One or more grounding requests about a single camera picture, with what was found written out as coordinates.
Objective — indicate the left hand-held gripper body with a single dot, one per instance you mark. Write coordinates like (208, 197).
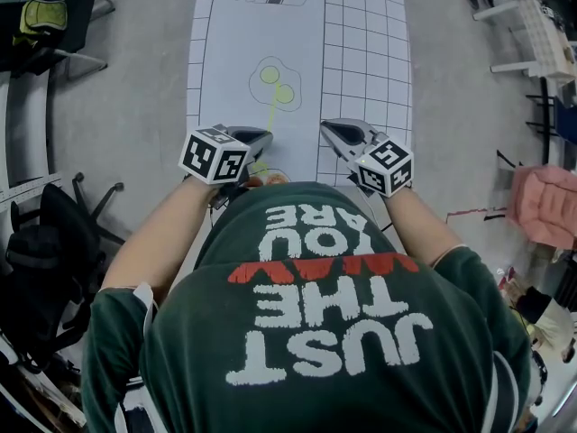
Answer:
(212, 156)

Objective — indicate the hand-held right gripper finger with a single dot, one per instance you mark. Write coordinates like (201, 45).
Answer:
(343, 149)
(363, 126)

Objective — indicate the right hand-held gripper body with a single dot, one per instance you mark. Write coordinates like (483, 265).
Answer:
(387, 167)

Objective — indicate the yellow-green star stick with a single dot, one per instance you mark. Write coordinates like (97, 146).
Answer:
(271, 108)

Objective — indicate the small patterned cup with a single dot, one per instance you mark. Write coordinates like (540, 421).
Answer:
(276, 178)

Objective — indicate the person's left forearm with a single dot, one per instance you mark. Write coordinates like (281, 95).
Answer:
(153, 237)

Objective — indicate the person's right forearm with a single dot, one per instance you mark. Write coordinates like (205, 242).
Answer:
(419, 228)

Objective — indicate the white printed tablecloth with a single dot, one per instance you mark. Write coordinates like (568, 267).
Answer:
(360, 61)

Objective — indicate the black office chair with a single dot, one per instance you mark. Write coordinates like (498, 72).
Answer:
(58, 205)

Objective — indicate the pink quilted cushion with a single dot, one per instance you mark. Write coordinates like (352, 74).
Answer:
(547, 205)

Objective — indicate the person's green printed shirt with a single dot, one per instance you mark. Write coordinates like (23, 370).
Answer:
(315, 332)

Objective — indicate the white curved desk edge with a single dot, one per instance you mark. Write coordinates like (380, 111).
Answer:
(22, 151)

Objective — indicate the white table with checked cloth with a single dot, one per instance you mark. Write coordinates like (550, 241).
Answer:
(536, 34)

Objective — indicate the black backpack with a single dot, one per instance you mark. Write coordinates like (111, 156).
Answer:
(36, 278)

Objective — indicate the yellow-green vest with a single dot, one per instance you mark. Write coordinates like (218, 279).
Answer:
(40, 21)

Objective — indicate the black frame chair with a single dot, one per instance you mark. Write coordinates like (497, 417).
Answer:
(547, 120)

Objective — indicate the black metal-frame chair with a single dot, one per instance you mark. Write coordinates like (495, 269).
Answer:
(76, 21)

